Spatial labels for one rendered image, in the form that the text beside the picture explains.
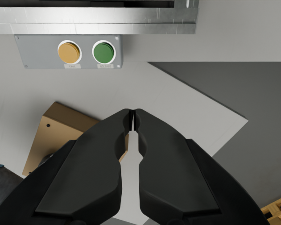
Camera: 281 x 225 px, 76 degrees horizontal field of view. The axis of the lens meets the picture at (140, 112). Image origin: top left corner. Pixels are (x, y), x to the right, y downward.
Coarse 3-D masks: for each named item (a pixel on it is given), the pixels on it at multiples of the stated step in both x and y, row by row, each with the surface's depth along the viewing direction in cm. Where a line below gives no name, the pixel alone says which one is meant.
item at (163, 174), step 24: (144, 120) 11; (144, 144) 10; (168, 144) 9; (144, 168) 8; (168, 168) 8; (192, 168) 8; (144, 192) 7; (168, 192) 7; (192, 192) 7; (168, 216) 7
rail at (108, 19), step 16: (0, 16) 34; (16, 16) 34; (32, 16) 34; (48, 16) 34; (64, 16) 34; (80, 16) 34; (96, 16) 34; (112, 16) 34; (128, 16) 34; (144, 16) 34; (160, 16) 34; (176, 16) 34; (192, 16) 34; (0, 32) 35; (16, 32) 35; (32, 32) 35; (48, 32) 35; (64, 32) 35; (80, 32) 35; (96, 32) 35; (112, 32) 35; (128, 32) 35; (144, 32) 35; (160, 32) 35; (176, 32) 35; (192, 32) 35
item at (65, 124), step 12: (48, 108) 50; (60, 108) 52; (48, 120) 47; (60, 120) 49; (72, 120) 51; (84, 120) 54; (96, 120) 57; (48, 132) 49; (60, 132) 49; (72, 132) 49; (36, 144) 51; (48, 144) 51; (60, 144) 51; (36, 156) 53; (24, 168) 56
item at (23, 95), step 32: (0, 64) 48; (128, 64) 49; (0, 96) 53; (32, 96) 53; (64, 96) 53; (96, 96) 53; (128, 96) 53; (160, 96) 53; (192, 96) 54; (0, 128) 58; (32, 128) 58; (192, 128) 59; (224, 128) 60; (0, 160) 65; (128, 160) 66; (128, 192) 75
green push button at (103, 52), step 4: (100, 44) 35; (104, 44) 35; (108, 44) 36; (96, 48) 36; (100, 48) 36; (104, 48) 36; (108, 48) 36; (96, 52) 36; (100, 52) 36; (104, 52) 36; (108, 52) 36; (112, 52) 36; (96, 56) 36; (100, 56) 36; (104, 56) 36; (108, 56) 36; (112, 56) 37; (100, 60) 37; (104, 60) 37; (108, 60) 37
